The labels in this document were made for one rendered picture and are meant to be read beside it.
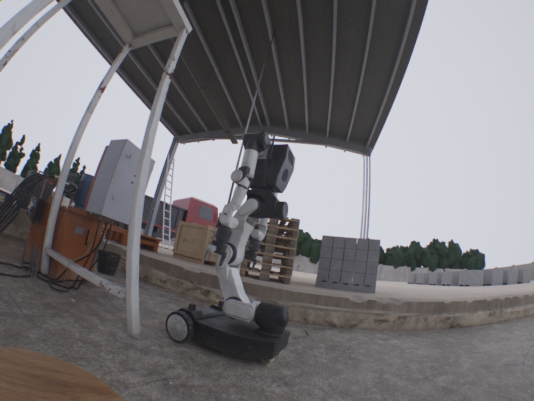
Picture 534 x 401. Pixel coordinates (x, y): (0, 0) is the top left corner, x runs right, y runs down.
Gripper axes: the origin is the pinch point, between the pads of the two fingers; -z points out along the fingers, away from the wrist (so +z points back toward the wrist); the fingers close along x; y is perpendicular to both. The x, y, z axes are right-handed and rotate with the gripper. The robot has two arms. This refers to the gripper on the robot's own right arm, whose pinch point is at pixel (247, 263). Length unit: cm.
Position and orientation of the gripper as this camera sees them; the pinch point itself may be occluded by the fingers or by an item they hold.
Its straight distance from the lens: 172.0
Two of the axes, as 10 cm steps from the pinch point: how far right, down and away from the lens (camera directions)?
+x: -8.7, -2.4, 4.3
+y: -3.5, -3.2, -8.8
